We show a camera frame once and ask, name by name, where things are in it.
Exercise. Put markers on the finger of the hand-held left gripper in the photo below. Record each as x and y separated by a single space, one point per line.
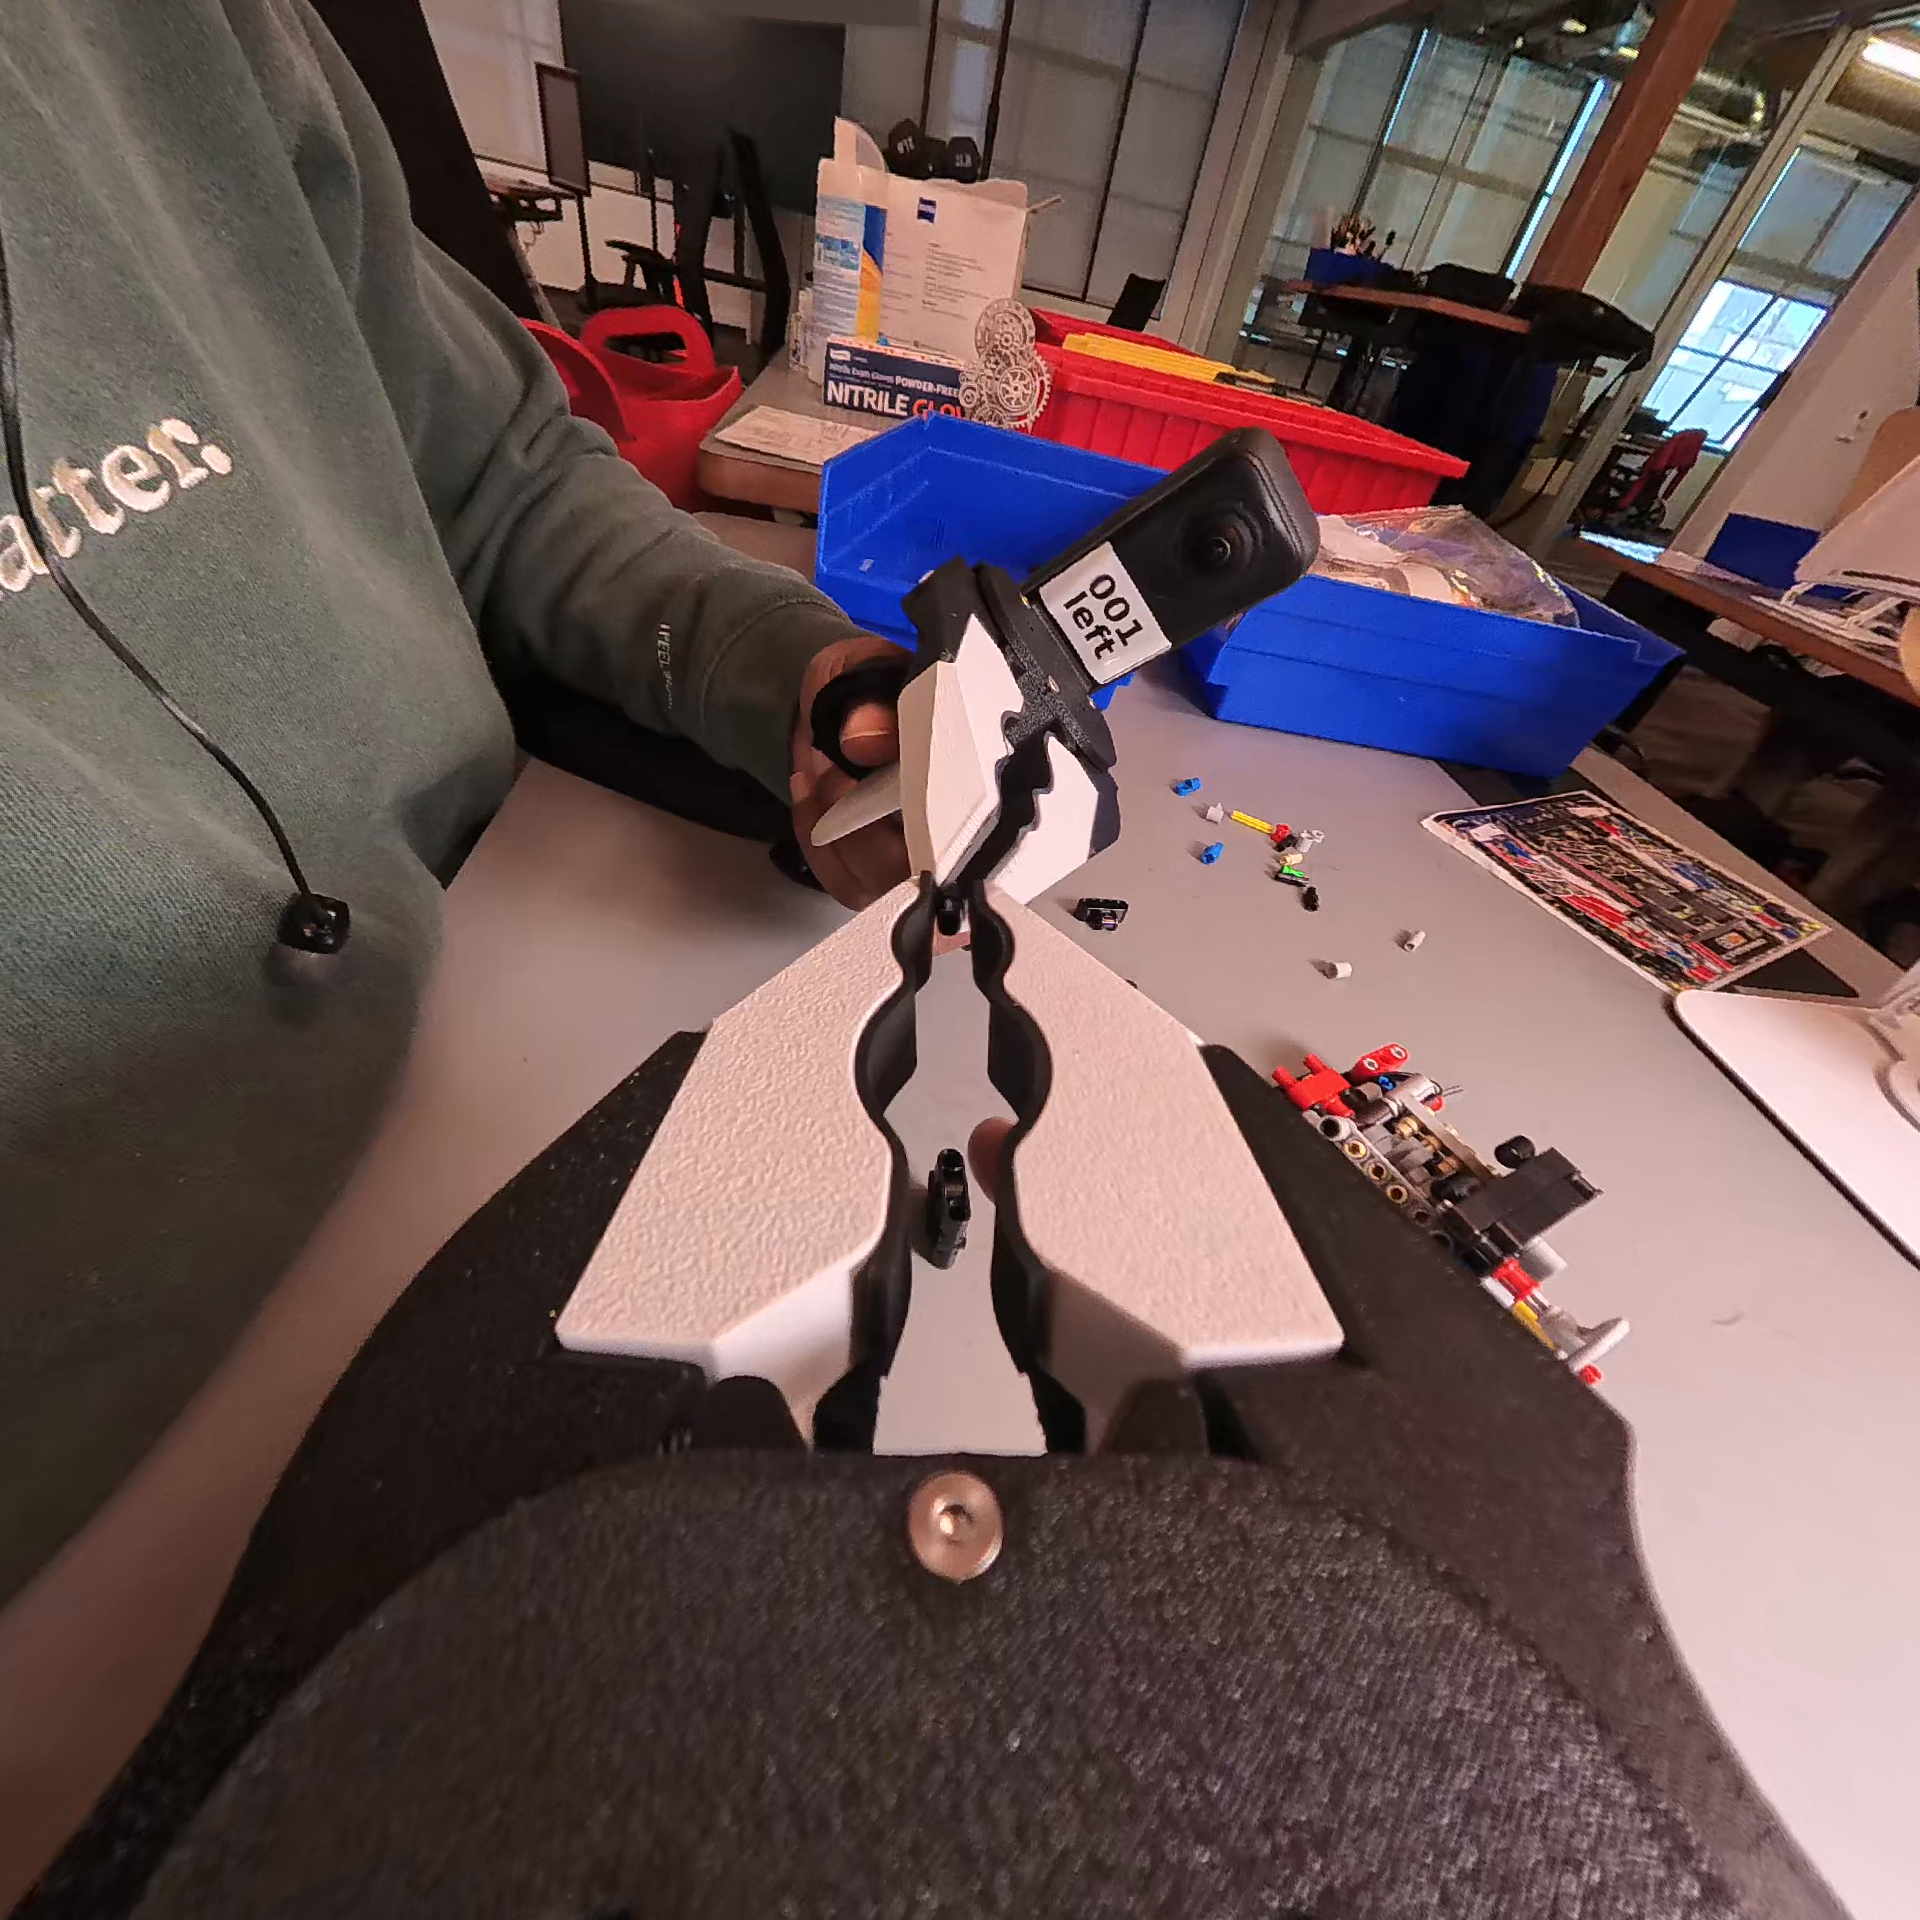
1072 832
955 749

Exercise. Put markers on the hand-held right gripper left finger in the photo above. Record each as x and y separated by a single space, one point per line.
735 1200

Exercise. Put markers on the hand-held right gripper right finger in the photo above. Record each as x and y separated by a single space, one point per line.
1171 1200

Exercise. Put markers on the person's left forearm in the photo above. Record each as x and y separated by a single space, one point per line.
646 600

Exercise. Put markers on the yellow lego axle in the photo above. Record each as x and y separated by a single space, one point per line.
1253 820

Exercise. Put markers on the partly built lego car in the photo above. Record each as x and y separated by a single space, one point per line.
1424 1155

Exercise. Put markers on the lego instruction booklet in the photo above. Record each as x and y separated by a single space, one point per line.
1622 885

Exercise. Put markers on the person's left hand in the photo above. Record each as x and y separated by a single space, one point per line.
863 877

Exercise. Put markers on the person's right hand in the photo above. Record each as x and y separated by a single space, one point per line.
988 1156

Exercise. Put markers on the blue plastic bin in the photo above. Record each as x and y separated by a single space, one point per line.
1424 675
932 481

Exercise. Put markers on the silver gear model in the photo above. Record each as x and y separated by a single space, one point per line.
1005 369

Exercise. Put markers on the blue glove box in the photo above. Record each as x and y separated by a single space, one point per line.
885 387

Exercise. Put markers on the yellow plastic tray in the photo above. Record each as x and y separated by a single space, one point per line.
1142 353

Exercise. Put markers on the red plastic bin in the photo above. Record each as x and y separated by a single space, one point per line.
1277 427

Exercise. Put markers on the paper sheet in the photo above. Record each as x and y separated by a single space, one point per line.
788 435

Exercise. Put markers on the crumpled plastic bags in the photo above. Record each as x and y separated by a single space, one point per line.
1441 562

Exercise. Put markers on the white carton box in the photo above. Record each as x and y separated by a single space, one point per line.
961 255

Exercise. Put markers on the red bag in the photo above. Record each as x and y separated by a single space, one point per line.
661 399

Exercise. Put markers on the white wipes pack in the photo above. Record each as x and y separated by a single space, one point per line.
844 240

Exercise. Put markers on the wooden desk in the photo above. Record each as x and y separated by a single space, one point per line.
1411 312
1724 608

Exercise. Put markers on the pen cup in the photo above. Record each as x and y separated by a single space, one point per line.
1349 247

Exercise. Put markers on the black dumbbell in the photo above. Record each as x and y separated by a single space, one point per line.
961 156
904 148

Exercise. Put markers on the black bag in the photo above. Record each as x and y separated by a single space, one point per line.
1575 322

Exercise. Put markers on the red chair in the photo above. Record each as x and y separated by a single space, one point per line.
1652 474

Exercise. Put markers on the framed board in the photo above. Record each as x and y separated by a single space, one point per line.
564 128

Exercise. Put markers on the wooden pillar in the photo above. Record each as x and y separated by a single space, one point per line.
1622 148

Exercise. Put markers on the white paper stack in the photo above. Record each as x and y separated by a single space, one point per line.
1862 555

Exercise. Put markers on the black frame stand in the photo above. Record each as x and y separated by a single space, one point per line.
735 240

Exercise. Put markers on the black wall screen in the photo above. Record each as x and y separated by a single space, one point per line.
705 75

